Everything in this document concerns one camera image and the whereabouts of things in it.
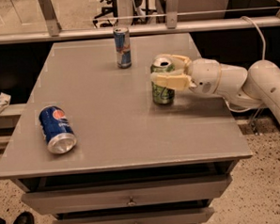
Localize blue Pepsi can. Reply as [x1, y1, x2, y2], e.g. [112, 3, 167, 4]
[39, 106, 77, 154]

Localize black office chair base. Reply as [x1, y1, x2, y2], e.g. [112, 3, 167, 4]
[91, 0, 117, 28]

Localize metal railing frame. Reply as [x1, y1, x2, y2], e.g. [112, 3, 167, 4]
[0, 0, 280, 44]

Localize grey drawer cabinet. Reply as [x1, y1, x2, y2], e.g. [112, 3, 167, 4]
[0, 33, 251, 221]

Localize tall Red Bull can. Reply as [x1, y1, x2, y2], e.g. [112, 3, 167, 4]
[113, 27, 132, 69]

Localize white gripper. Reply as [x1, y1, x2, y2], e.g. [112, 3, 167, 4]
[150, 54, 221, 95]

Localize grey drawer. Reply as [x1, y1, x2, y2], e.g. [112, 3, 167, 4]
[22, 174, 232, 215]
[53, 207, 214, 224]

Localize green soda can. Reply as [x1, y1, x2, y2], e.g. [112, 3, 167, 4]
[150, 56, 175, 105]

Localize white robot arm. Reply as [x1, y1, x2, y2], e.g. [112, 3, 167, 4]
[150, 54, 280, 124]

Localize white cable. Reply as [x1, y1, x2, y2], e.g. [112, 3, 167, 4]
[221, 13, 280, 115]

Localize upper grey drawer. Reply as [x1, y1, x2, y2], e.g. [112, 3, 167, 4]
[22, 174, 232, 215]

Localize lower grey drawer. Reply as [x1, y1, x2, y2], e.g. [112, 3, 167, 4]
[53, 207, 214, 224]

